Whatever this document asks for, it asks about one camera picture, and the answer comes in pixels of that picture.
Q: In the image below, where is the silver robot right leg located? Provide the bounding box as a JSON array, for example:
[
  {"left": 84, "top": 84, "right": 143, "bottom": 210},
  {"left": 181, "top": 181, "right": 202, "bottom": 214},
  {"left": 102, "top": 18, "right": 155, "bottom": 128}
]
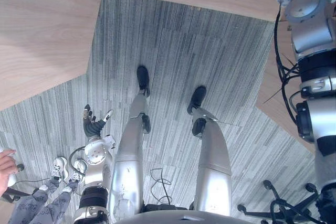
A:
[{"left": 186, "top": 86, "right": 233, "bottom": 217}]

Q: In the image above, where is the light wooden cabinet door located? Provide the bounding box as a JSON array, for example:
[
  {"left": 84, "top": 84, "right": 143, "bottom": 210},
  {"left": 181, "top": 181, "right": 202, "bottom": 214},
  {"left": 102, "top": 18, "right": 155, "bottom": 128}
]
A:
[{"left": 0, "top": 0, "right": 103, "bottom": 111}]

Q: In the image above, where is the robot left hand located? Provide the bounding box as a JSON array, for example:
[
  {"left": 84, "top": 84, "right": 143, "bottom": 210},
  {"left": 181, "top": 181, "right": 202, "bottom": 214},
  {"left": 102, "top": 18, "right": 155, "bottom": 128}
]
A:
[{"left": 82, "top": 104, "right": 115, "bottom": 139}]

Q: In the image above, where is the black chair leg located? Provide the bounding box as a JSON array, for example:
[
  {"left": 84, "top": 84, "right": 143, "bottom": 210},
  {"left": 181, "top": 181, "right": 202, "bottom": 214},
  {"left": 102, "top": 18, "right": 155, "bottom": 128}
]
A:
[{"left": 0, "top": 187, "right": 34, "bottom": 204}]

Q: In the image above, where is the silver robot torso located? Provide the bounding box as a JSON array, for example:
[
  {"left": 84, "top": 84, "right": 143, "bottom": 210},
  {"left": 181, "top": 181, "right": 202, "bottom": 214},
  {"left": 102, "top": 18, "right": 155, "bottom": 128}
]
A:
[{"left": 112, "top": 209, "right": 254, "bottom": 224}]

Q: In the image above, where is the person's leg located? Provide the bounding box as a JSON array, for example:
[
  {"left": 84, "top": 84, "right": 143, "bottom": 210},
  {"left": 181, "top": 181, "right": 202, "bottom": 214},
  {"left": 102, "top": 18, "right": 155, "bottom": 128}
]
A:
[
  {"left": 9, "top": 179, "right": 60, "bottom": 224},
  {"left": 35, "top": 180, "right": 79, "bottom": 224}
]

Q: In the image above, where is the silver robot leg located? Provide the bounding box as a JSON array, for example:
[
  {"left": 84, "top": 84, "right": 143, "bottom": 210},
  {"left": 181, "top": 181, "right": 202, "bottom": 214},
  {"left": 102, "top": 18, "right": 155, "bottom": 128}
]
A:
[
  {"left": 186, "top": 86, "right": 233, "bottom": 217},
  {"left": 109, "top": 66, "right": 152, "bottom": 221}
]

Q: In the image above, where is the white sneaker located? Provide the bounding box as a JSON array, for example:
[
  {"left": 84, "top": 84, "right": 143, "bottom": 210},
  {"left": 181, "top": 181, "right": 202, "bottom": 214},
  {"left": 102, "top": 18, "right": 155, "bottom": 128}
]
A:
[
  {"left": 69, "top": 157, "right": 89, "bottom": 183},
  {"left": 51, "top": 156, "right": 69, "bottom": 183}
]

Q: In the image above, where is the black floor cable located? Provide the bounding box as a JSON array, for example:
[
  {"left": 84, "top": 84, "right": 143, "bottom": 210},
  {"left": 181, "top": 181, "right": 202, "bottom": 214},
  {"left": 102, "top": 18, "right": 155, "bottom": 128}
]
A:
[{"left": 149, "top": 167, "right": 174, "bottom": 206}]

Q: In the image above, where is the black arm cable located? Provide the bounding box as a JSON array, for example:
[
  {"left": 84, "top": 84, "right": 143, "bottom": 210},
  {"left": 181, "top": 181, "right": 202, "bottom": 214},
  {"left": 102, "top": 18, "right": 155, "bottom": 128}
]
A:
[{"left": 274, "top": 5, "right": 301, "bottom": 132}]

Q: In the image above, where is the person's hand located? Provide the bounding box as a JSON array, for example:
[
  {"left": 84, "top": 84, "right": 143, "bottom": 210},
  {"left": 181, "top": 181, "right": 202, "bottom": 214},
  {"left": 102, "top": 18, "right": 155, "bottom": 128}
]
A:
[{"left": 0, "top": 149, "right": 18, "bottom": 194}]

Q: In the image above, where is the white handheld controller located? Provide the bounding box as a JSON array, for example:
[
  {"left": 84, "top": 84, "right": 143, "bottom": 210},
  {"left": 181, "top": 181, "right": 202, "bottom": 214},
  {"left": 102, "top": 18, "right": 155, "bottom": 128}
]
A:
[{"left": 0, "top": 147, "right": 25, "bottom": 188}]

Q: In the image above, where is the black office chair base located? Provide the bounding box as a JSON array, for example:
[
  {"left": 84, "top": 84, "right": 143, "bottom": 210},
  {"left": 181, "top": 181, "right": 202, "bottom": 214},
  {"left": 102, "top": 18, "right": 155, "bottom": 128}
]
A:
[{"left": 237, "top": 179, "right": 336, "bottom": 224}]

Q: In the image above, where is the light wooden cabinet panel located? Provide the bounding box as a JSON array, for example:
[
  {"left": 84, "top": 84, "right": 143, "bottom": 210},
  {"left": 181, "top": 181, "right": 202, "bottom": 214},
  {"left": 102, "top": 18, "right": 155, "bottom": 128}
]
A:
[{"left": 256, "top": 18, "right": 316, "bottom": 154}]

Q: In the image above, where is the silver robot left leg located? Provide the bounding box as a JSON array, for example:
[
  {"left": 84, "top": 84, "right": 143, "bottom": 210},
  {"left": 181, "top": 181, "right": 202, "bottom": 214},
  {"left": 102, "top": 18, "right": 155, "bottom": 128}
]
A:
[{"left": 109, "top": 66, "right": 152, "bottom": 221}]

